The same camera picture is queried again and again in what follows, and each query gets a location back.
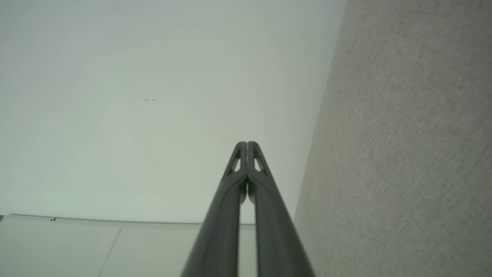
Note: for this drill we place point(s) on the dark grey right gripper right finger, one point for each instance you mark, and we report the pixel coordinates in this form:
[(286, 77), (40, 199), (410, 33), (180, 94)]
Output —
[(276, 234)]

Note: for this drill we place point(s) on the grey fabric sofa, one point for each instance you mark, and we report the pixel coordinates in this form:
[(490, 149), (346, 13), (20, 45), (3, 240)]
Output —
[(403, 146)]

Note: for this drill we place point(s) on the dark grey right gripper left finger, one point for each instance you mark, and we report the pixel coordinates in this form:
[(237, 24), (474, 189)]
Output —
[(217, 234)]

